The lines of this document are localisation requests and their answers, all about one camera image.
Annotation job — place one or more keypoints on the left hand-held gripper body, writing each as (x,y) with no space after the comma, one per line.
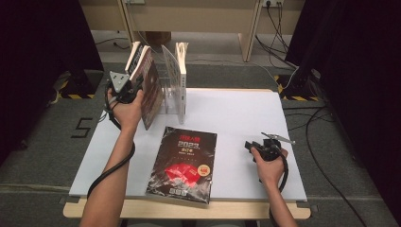
(121,90)

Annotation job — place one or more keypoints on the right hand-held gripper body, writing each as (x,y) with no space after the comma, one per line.
(269,151)

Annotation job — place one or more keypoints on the purple and brown magazine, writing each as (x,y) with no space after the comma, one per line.
(153,94)

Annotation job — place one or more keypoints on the purple and blue magazine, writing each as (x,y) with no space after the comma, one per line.
(134,60)

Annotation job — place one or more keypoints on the clear acrylic magazine rack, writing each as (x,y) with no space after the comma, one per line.
(167,104)

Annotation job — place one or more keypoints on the white picture-grid magazine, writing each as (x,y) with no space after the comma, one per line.
(181,88)

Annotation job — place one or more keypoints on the black and red magazine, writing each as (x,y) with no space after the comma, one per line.
(183,151)

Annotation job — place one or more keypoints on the person's right hand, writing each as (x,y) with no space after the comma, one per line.
(272,173)

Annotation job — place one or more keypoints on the person's left hand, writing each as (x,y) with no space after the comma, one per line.
(127,115)

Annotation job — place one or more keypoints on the white table board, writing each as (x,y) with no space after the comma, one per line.
(252,110)

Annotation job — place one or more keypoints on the brown cardboard box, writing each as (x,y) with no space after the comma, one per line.
(160,37)

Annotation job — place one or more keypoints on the black curtain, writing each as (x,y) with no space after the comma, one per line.
(362,63)
(31,63)

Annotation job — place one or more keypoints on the beige wooden desk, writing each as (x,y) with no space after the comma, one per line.
(205,15)

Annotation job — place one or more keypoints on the light wooden table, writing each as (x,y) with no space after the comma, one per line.
(157,210)

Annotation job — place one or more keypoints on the white wall socket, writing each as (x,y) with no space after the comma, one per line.
(273,3)

